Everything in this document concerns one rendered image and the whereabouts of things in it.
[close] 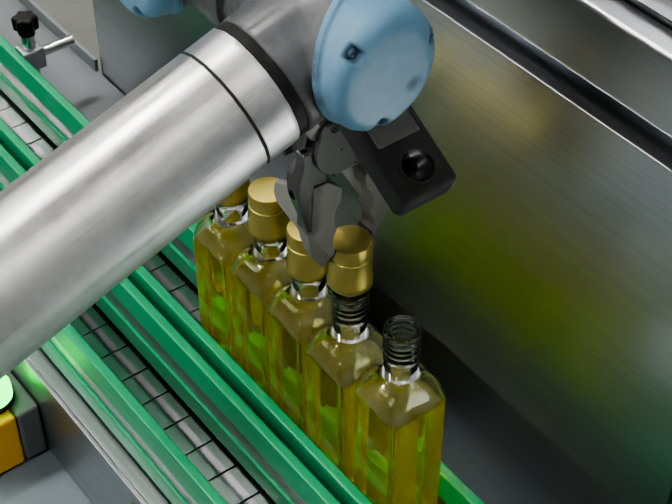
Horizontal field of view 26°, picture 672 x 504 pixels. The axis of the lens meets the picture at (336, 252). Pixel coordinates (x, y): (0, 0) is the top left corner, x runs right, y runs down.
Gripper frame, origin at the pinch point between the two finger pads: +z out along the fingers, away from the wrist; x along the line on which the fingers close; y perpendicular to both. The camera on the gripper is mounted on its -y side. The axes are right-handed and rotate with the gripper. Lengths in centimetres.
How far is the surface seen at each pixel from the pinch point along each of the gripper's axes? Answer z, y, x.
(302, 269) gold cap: 5.4, 4.7, 1.1
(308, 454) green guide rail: 22.5, 0.6, 3.9
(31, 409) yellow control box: 36, 31, 16
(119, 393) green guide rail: 22.1, 16.0, 13.3
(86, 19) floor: 118, 201, -77
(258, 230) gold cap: 5.6, 10.8, 1.1
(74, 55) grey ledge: 30, 74, -14
